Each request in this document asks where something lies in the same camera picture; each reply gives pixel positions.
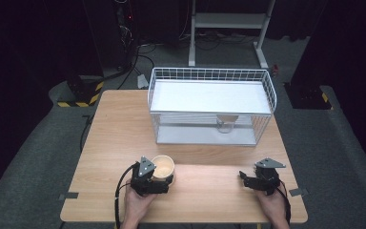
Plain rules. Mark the white power adapter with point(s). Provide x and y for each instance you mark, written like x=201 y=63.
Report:
x=142 y=81

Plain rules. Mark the black equipment rack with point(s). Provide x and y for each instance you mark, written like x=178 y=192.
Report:
x=125 y=31

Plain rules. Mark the grey tape strip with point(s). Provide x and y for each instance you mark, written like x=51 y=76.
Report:
x=69 y=196
x=298 y=192

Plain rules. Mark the white metal stand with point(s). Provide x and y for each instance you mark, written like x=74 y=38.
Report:
x=228 y=20

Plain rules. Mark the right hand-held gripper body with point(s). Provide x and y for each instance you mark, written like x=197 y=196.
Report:
x=265 y=181

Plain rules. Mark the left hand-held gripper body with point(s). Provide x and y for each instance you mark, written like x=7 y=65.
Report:
x=146 y=183

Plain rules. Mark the person's left hand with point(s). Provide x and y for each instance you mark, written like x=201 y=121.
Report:
x=138 y=205

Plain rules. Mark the black stand base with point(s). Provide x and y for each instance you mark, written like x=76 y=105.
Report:
x=308 y=97

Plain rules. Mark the beige paper cup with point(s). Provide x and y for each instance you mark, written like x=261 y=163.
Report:
x=163 y=167
x=226 y=124

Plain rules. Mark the person's right hand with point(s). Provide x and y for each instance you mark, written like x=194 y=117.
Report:
x=274 y=206

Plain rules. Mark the black stand with striped base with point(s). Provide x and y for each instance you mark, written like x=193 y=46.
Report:
x=82 y=90

